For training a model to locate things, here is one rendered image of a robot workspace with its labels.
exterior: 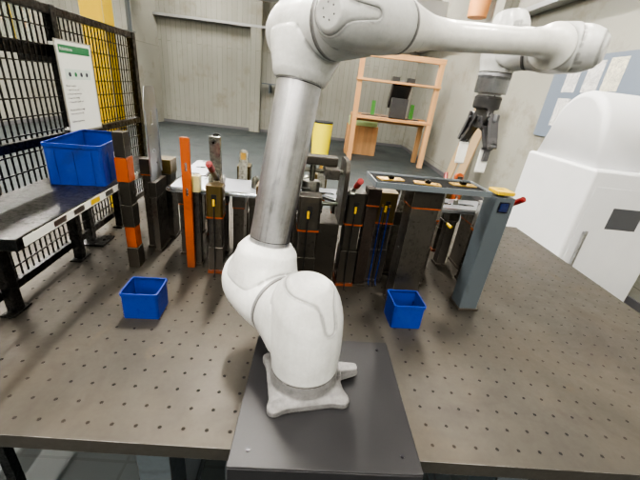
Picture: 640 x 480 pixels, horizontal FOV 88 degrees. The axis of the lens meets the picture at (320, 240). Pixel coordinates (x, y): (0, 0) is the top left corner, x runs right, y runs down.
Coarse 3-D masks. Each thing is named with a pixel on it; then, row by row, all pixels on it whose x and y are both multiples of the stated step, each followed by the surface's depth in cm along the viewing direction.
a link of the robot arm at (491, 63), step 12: (504, 12) 88; (516, 12) 87; (528, 12) 87; (504, 24) 88; (516, 24) 87; (528, 24) 87; (480, 60) 95; (492, 60) 91; (504, 60) 90; (516, 60) 88; (504, 72) 92
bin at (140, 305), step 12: (132, 288) 106; (144, 288) 108; (156, 288) 108; (132, 300) 99; (144, 300) 99; (156, 300) 100; (168, 300) 110; (132, 312) 101; (144, 312) 101; (156, 312) 102
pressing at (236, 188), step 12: (180, 180) 135; (204, 180) 138; (228, 180) 142; (240, 180) 144; (204, 192) 126; (228, 192) 127; (240, 192) 127; (252, 192) 130; (324, 192) 142; (468, 204) 150
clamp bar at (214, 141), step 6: (210, 138) 111; (216, 138) 111; (210, 144) 112; (216, 144) 112; (210, 150) 114; (216, 150) 114; (210, 156) 115; (216, 156) 115; (216, 162) 116; (216, 168) 117; (210, 174) 118
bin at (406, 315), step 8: (392, 296) 117; (400, 296) 117; (408, 296) 118; (416, 296) 116; (392, 304) 109; (400, 304) 119; (408, 304) 119; (416, 304) 116; (424, 304) 110; (384, 312) 118; (392, 312) 110; (400, 312) 109; (408, 312) 109; (416, 312) 109; (392, 320) 110; (400, 320) 110; (408, 320) 110; (416, 320) 111; (400, 328) 112; (408, 328) 112; (416, 328) 112
